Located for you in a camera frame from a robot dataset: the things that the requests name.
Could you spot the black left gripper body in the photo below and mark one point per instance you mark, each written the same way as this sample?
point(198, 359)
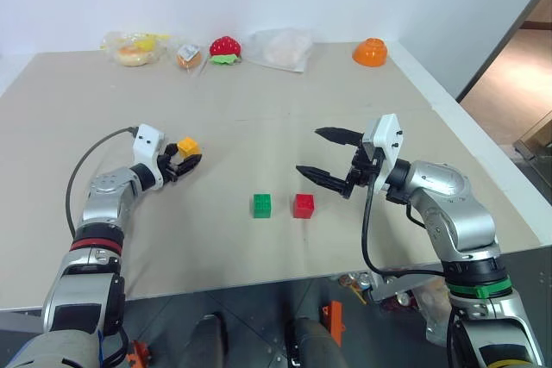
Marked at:
point(167, 168)

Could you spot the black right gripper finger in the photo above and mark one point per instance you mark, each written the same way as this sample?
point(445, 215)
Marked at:
point(323, 177)
point(338, 135)

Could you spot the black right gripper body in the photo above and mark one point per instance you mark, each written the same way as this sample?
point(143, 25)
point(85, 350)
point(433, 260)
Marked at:
point(361, 166)

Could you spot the yellow toy brick cube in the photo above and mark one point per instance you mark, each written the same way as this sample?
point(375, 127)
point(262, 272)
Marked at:
point(190, 146)

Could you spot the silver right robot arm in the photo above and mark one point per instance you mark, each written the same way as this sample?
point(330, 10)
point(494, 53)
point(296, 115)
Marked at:
point(453, 213)

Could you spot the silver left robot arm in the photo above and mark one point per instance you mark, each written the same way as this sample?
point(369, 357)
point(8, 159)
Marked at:
point(101, 208)

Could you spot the red toy brick cube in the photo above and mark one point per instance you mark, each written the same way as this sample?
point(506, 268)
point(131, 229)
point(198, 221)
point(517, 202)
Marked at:
point(303, 206)

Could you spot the green toy brick cube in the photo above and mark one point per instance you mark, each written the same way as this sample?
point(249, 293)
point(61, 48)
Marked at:
point(262, 205)

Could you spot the orange plastic bowl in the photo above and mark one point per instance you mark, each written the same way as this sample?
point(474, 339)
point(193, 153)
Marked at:
point(370, 52)

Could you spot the bagged orange toy with label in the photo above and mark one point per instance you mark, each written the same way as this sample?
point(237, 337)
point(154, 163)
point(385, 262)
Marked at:
point(189, 57)

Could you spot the clear bag with pale contents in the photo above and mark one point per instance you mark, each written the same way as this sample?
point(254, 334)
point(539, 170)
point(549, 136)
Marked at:
point(282, 50)

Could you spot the bagged toy bread and banana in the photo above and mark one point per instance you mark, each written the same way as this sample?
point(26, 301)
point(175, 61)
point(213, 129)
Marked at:
point(133, 50)

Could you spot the drink cans under table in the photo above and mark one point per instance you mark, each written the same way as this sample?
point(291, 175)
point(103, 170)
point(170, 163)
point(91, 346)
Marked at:
point(357, 280)

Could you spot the red strawberry plush toy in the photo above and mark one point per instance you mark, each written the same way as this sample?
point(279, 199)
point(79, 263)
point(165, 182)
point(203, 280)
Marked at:
point(224, 50)

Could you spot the orange plastic part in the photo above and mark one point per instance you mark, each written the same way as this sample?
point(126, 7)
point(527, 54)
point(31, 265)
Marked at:
point(333, 318)
point(139, 353)

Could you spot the dark rounded shape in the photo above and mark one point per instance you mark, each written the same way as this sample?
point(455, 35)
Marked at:
point(210, 340)
point(312, 344)

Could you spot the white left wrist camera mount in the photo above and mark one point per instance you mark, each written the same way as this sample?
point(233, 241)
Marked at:
point(146, 144)

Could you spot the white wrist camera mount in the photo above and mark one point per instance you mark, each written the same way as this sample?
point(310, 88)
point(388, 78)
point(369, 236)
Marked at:
point(387, 144)
point(146, 144)

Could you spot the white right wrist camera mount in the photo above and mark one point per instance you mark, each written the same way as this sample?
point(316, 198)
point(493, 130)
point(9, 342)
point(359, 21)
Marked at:
point(387, 144)

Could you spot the silver table leg bracket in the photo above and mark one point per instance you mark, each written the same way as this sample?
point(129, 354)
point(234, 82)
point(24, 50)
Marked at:
point(390, 285)

